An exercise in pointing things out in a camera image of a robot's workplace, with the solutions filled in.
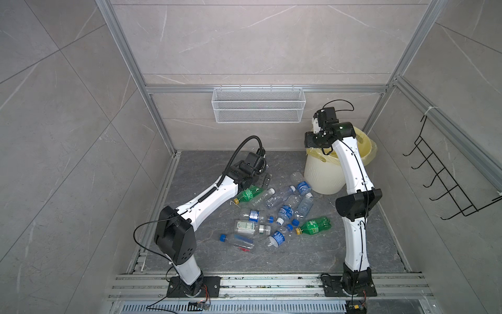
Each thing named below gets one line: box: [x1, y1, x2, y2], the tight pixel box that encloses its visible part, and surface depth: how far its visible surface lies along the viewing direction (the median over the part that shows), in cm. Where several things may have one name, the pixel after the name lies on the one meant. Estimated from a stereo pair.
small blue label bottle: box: [248, 209, 275, 224], surface depth 90 cm
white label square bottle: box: [234, 220, 272, 235], surface depth 86 cm
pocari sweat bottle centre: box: [275, 194, 301, 226], surface depth 90 cm
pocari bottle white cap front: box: [267, 223, 294, 248], surface depth 83 cm
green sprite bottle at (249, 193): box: [233, 184, 264, 205], surface depth 97 cm
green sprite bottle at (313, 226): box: [295, 216, 332, 235], surface depth 87 cm
